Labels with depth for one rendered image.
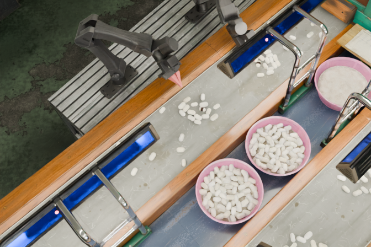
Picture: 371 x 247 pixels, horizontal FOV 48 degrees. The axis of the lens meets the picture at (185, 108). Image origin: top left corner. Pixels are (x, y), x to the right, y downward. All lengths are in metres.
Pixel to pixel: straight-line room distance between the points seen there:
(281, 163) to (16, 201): 1.09
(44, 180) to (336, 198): 1.18
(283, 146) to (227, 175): 0.27
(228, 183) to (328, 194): 0.39
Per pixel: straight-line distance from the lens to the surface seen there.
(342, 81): 2.03
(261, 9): 2.18
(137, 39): 1.75
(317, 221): 1.73
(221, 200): 1.73
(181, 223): 1.76
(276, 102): 1.87
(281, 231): 1.70
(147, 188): 1.75
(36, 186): 1.85
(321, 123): 1.96
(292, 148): 1.81
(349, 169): 1.43
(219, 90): 1.92
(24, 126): 2.94
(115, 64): 1.91
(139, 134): 1.43
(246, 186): 1.73
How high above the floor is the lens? 2.38
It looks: 61 degrees down
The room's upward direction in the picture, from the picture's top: 8 degrees counter-clockwise
